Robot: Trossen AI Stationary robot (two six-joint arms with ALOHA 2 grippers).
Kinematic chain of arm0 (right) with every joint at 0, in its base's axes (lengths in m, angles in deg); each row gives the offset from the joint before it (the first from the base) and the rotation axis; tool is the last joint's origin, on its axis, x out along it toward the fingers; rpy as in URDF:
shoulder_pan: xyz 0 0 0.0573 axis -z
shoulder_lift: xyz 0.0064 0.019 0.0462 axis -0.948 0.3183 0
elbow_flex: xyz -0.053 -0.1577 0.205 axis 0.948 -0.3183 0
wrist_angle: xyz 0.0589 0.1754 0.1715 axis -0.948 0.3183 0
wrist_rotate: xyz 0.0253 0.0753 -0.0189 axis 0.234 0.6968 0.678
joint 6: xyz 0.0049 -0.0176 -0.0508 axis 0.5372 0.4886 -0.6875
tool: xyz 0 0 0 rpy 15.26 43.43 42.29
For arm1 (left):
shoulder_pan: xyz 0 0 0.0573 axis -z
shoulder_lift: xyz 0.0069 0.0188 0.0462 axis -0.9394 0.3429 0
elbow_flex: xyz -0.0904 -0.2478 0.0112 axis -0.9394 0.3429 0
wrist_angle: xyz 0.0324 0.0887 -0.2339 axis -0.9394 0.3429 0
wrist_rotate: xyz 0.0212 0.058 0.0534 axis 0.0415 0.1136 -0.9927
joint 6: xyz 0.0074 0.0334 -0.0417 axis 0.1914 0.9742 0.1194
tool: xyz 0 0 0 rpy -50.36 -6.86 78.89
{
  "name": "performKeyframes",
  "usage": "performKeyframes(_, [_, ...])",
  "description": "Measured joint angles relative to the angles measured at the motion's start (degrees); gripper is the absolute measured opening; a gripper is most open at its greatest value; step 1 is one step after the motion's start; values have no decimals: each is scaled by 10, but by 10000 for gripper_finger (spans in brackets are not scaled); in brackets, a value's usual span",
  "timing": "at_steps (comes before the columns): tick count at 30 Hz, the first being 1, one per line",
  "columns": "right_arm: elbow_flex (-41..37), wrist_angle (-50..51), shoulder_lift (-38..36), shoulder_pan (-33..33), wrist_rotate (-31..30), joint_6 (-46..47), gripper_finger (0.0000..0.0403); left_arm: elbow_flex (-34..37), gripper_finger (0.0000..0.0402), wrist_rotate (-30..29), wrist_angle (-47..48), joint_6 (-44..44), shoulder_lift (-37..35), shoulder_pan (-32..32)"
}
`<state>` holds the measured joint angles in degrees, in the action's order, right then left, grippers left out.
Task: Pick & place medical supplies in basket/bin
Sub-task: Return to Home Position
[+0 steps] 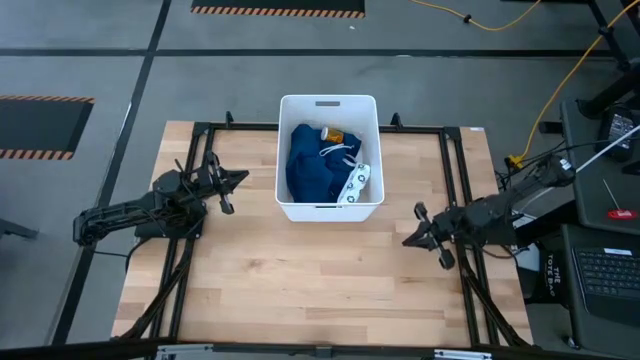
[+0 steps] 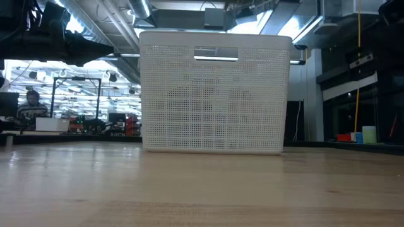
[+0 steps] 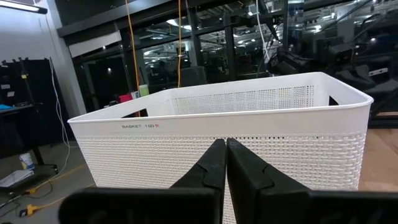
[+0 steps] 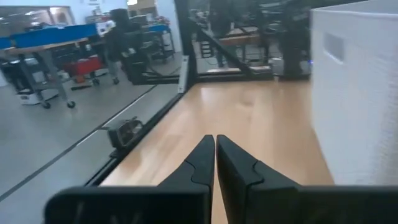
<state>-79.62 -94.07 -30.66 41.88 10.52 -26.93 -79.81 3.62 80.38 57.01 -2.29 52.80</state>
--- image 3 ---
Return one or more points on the red box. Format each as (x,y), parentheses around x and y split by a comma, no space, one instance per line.
(125,98)

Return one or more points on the white roller blind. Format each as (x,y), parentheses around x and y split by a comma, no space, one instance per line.
(94,44)

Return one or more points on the black office chair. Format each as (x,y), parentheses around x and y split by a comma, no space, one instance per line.
(357,77)

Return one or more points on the white paper sheet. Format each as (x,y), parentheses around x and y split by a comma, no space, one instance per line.
(15,178)

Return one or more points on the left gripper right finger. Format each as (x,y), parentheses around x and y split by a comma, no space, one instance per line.
(264,199)

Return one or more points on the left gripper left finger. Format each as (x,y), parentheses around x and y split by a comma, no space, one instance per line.
(186,202)

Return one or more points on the black shelf unit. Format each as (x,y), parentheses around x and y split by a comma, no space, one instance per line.
(28,124)

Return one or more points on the light green container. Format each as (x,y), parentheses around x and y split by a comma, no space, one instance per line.
(144,90)

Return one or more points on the white tube light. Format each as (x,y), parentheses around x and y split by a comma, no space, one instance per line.
(21,6)

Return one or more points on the white perforated plastic basket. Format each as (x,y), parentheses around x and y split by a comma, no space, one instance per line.
(280,155)

